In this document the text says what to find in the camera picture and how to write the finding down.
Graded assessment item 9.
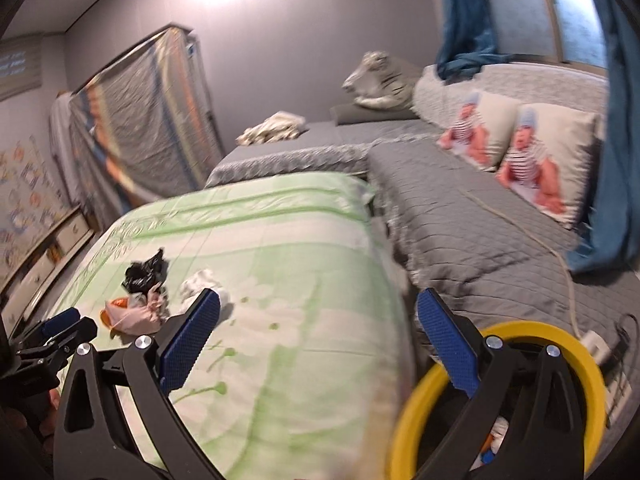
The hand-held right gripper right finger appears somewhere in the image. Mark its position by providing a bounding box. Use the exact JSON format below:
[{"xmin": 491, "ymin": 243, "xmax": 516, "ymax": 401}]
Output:
[{"xmin": 415, "ymin": 287, "xmax": 586, "ymax": 480}]

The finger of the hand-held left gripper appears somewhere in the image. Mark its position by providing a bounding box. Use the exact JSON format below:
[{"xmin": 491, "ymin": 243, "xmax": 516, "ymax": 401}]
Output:
[
  {"xmin": 17, "ymin": 317, "xmax": 99, "ymax": 377},
  {"xmin": 15, "ymin": 308, "xmax": 82, "ymax": 349}
]

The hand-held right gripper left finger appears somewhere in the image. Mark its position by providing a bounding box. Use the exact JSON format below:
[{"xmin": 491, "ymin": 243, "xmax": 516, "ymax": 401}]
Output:
[{"xmin": 52, "ymin": 287, "xmax": 226, "ymax": 480}]

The white tissue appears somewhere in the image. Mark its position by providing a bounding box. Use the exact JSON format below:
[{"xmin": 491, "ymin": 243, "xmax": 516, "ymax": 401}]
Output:
[{"xmin": 179, "ymin": 269, "xmax": 234, "ymax": 312}]

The pink wrapper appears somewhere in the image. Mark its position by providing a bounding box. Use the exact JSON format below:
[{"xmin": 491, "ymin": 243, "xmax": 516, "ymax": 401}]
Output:
[{"xmin": 100, "ymin": 287, "xmax": 172, "ymax": 336}]

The black plastic bag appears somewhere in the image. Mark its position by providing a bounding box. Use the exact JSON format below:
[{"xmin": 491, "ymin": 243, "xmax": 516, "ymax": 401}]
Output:
[{"xmin": 124, "ymin": 249, "xmax": 169, "ymax": 294}]

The yellow round bin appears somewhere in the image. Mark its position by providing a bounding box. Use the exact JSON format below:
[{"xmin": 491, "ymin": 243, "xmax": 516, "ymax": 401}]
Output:
[{"xmin": 387, "ymin": 321, "xmax": 608, "ymax": 480}]

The white drawer cabinet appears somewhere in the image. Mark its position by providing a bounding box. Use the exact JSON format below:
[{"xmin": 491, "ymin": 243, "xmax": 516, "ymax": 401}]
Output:
[{"xmin": 0, "ymin": 205, "xmax": 97, "ymax": 327}]

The grey quilted sofa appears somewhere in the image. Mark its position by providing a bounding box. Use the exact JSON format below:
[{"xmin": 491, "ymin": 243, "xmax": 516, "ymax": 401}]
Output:
[{"xmin": 367, "ymin": 62, "xmax": 640, "ymax": 411}]

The green floral blanket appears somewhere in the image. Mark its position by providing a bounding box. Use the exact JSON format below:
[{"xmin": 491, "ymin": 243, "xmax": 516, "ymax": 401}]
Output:
[{"xmin": 47, "ymin": 172, "xmax": 417, "ymax": 480}]

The white power strip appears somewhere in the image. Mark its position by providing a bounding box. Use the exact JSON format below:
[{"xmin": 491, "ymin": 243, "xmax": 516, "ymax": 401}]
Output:
[{"xmin": 582, "ymin": 329, "xmax": 636, "ymax": 428}]

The rack under striped cloth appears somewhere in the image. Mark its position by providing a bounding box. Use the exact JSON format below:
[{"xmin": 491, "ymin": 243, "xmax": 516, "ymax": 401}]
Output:
[{"xmin": 50, "ymin": 22, "xmax": 227, "ymax": 212}]

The grey low bed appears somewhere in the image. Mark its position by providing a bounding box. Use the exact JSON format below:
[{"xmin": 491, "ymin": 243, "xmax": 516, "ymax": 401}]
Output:
[{"xmin": 205, "ymin": 120, "xmax": 442, "ymax": 192}]

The large baby print pillow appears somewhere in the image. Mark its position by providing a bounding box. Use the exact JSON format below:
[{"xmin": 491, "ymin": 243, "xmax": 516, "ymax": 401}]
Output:
[{"xmin": 495, "ymin": 105, "xmax": 602, "ymax": 227}]

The small baby print pillow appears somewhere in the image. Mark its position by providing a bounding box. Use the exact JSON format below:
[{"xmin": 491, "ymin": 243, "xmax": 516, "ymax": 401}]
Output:
[{"xmin": 437, "ymin": 91, "xmax": 522, "ymax": 172}]

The crumpled cream cloth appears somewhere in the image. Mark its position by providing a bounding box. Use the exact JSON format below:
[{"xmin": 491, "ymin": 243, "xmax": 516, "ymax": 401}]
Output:
[{"xmin": 236, "ymin": 111, "xmax": 307, "ymax": 147}]

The grey bolster cushion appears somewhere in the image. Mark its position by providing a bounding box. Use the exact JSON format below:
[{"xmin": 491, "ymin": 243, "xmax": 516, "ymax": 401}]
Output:
[{"xmin": 330, "ymin": 102, "xmax": 422, "ymax": 127}]

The grey window blind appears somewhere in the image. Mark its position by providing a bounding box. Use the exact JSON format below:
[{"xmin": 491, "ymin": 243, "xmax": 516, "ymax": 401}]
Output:
[{"xmin": 0, "ymin": 35, "xmax": 44, "ymax": 102}]

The white tiger plush toy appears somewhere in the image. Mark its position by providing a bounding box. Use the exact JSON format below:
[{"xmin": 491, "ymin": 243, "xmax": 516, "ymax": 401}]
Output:
[{"xmin": 342, "ymin": 51, "xmax": 424, "ymax": 110}]

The narrow blue curtain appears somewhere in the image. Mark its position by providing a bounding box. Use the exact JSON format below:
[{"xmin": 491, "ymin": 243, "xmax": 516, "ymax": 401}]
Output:
[{"xmin": 435, "ymin": 0, "xmax": 517, "ymax": 82}]

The frosted window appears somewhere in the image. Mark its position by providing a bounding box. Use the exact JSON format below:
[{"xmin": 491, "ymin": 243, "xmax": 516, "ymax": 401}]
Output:
[{"xmin": 475, "ymin": 0, "xmax": 612, "ymax": 68}]

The colourful wall poster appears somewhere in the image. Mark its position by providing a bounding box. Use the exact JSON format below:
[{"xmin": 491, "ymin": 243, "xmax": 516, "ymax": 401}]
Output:
[{"xmin": 0, "ymin": 135, "xmax": 72, "ymax": 282}]

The white power cord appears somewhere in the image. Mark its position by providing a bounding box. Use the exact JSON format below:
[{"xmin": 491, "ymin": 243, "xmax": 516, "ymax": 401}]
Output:
[{"xmin": 460, "ymin": 187, "xmax": 589, "ymax": 342}]

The black charger with cable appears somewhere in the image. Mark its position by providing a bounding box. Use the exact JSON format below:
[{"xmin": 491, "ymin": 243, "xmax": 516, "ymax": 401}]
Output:
[{"xmin": 617, "ymin": 317, "xmax": 640, "ymax": 356}]

